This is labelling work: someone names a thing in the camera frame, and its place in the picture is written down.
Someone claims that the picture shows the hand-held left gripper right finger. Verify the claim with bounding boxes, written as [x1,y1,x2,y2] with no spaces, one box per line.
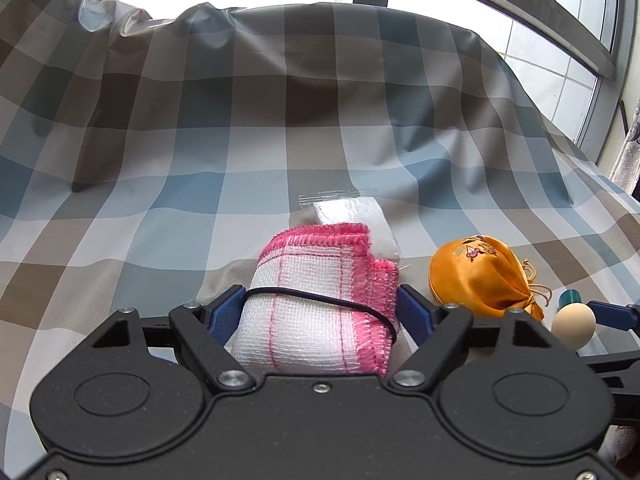
[389,284,561,391]

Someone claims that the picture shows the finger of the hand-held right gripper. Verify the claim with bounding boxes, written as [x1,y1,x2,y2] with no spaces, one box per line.
[575,352,640,411]
[585,300,640,334]

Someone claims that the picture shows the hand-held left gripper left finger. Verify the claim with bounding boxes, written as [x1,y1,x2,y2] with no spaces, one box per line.
[89,284,257,395]

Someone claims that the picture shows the cream ball with teal handle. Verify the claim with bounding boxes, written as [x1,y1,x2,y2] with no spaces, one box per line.
[551,290,597,352]

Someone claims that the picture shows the pink-edged white dishcloth roll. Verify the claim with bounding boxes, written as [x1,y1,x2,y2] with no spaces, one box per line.
[231,223,401,376]

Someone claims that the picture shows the clear plastic bag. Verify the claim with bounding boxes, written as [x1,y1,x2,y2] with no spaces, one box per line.
[298,194,401,263]

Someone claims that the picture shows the plaid cloth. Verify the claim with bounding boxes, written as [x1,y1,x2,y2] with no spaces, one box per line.
[0,0,640,461]

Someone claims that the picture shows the patterned curtain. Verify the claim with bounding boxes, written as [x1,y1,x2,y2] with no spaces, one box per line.
[607,100,640,196]

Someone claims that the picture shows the orange drawstring pouch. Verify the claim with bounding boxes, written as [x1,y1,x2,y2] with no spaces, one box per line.
[429,235,551,322]

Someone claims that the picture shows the window frame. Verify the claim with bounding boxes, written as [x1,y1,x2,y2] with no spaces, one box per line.
[340,0,631,81]

